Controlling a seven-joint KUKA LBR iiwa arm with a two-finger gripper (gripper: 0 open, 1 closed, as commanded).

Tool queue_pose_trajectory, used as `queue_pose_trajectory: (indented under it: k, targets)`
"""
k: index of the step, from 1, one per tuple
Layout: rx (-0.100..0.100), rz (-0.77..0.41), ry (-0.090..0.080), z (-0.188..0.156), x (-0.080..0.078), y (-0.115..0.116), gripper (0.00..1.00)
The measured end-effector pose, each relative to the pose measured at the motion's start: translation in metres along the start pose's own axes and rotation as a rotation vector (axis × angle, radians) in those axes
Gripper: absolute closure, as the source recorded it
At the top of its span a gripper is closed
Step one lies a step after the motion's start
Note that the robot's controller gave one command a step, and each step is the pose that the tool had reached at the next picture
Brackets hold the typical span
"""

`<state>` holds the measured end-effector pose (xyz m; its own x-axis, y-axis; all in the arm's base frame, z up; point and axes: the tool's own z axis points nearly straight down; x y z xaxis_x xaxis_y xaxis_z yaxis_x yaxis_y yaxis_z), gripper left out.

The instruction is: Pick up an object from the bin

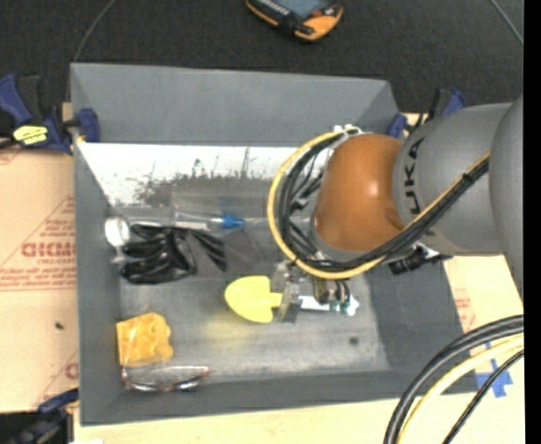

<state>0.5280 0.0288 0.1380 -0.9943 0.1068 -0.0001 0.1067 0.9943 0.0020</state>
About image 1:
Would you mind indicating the yellow toy shovel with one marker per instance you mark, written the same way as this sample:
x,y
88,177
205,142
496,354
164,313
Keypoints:
x,y
249,298

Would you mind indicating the clear glasses with brown frame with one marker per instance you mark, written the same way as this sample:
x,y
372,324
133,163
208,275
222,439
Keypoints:
x,y
168,383

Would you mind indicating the clear plastic bottle blue cap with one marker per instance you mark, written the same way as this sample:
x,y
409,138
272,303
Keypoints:
x,y
230,222

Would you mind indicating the yellow toy brick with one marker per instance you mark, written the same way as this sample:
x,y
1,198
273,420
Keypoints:
x,y
143,340

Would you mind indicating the brown cardboard board red print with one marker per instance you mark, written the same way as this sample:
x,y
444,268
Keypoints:
x,y
29,294

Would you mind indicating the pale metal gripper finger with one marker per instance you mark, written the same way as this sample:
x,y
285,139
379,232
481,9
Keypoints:
x,y
289,310
285,276

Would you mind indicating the grey metal bin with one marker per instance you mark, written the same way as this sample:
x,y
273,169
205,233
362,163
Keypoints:
x,y
233,109

